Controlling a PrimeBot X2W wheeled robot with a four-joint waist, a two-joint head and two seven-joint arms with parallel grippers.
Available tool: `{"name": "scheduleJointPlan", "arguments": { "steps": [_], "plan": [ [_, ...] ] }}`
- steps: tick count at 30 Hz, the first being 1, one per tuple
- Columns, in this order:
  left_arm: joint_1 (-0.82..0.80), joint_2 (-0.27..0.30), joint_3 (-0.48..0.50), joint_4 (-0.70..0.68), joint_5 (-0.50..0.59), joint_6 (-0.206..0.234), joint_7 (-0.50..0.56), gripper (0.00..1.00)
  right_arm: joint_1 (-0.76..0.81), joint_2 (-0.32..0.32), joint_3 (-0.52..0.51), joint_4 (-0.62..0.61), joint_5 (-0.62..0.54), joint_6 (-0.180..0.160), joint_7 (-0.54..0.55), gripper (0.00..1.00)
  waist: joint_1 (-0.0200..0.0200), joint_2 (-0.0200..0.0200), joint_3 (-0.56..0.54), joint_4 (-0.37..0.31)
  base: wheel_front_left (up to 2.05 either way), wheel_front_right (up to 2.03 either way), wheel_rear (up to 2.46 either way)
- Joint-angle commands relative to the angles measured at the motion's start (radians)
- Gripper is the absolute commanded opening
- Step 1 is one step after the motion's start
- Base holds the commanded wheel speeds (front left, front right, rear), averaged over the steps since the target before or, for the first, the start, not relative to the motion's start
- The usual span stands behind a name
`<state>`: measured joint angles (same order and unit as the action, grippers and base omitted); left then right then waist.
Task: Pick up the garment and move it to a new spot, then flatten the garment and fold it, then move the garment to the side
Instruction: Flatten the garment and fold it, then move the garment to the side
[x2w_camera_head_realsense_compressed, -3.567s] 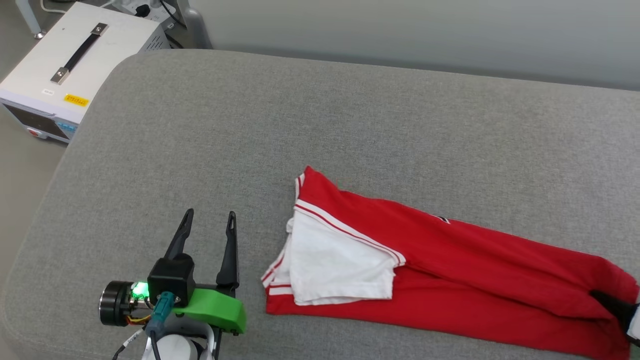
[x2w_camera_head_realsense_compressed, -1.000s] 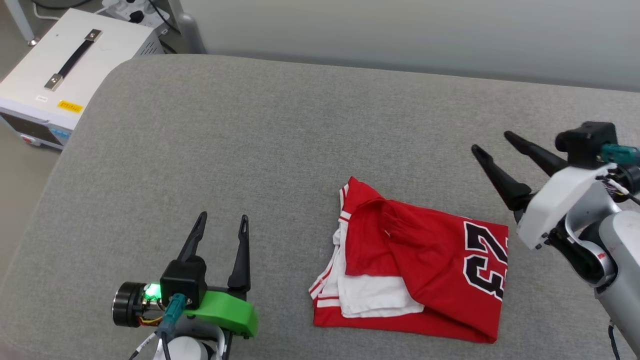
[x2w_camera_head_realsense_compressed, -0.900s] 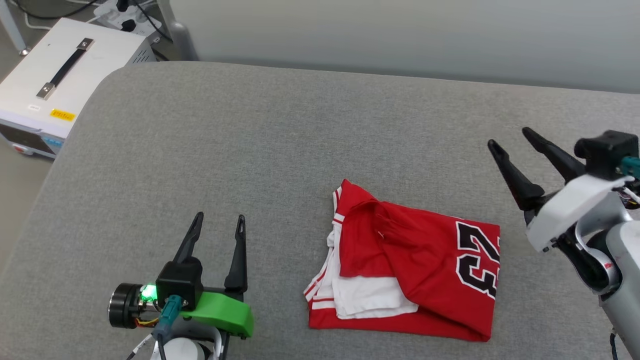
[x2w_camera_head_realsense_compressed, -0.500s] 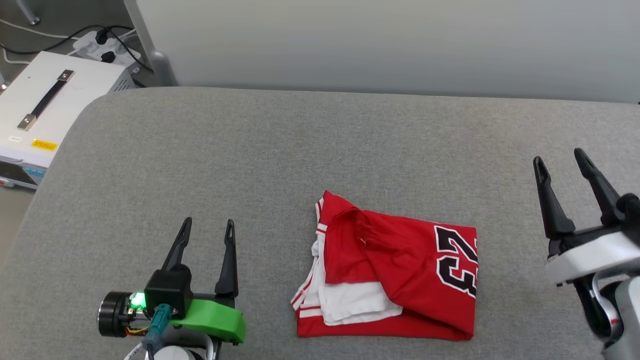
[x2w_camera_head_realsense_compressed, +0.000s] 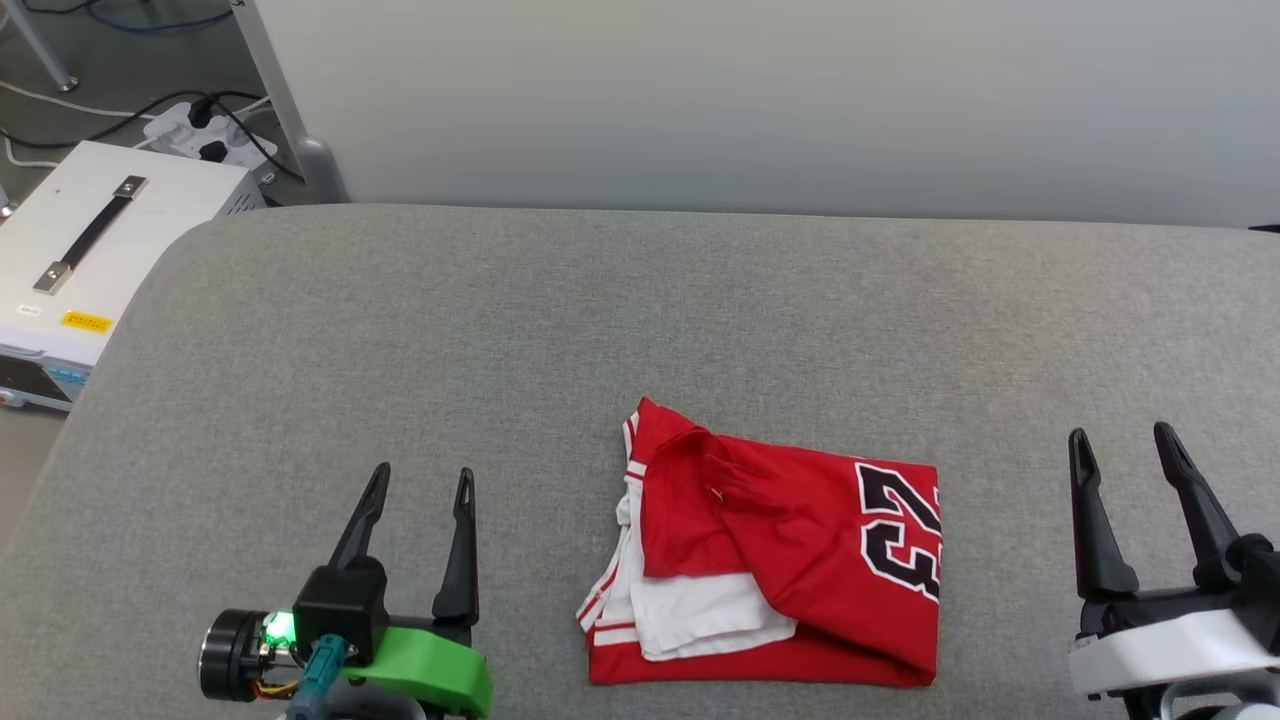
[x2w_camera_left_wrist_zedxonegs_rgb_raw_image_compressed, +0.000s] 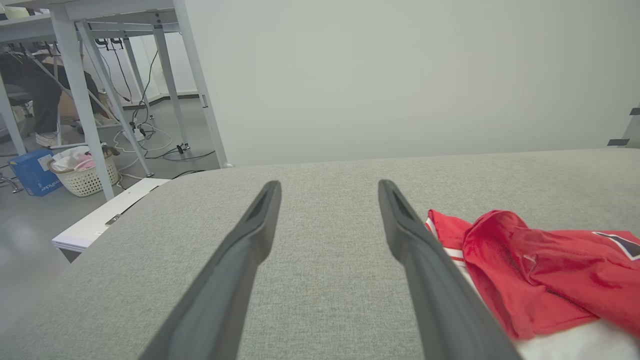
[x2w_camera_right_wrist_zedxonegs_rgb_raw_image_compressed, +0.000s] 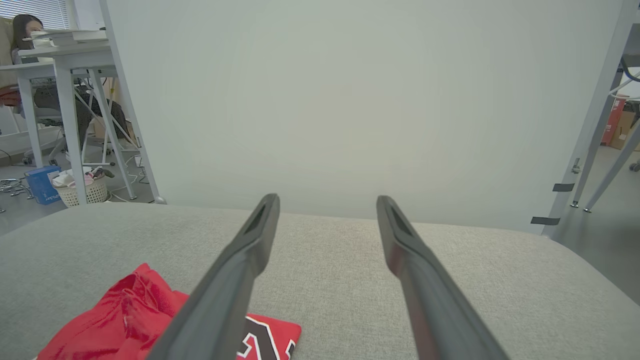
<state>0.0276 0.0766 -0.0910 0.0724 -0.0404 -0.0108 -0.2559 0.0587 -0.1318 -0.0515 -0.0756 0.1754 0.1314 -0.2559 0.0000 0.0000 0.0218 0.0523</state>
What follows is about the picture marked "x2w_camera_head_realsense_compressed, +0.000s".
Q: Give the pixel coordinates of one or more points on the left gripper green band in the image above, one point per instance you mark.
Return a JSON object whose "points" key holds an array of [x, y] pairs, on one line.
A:
{"points": [[430, 670]]}

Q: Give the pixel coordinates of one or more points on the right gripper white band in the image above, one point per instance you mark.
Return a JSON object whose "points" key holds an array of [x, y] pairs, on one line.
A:
{"points": [[1160, 650]]}

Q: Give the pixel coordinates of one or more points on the red and white jersey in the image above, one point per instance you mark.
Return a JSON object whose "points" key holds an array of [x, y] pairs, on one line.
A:
{"points": [[800, 560]]}

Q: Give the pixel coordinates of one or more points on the white power strip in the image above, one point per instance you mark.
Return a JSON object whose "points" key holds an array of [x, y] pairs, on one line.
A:
{"points": [[215, 135]]}

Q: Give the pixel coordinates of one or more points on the thin grey metal leg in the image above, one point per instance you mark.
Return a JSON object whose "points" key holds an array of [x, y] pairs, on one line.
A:
{"points": [[40, 45]]}

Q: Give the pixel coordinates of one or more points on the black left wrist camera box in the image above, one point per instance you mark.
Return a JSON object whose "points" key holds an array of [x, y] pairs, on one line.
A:
{"points": [[340, 605]]}

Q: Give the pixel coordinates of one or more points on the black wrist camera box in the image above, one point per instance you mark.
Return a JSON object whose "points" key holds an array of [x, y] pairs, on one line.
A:
{"points": [[1262, 590], [340, 605]]}

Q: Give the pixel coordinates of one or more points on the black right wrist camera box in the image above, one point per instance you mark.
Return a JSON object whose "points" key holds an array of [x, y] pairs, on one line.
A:
{"points": [[1262, 590]]}

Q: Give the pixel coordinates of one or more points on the grey metal frame leg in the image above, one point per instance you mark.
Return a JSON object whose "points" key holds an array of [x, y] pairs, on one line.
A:
{"points": [[290, 120]]}

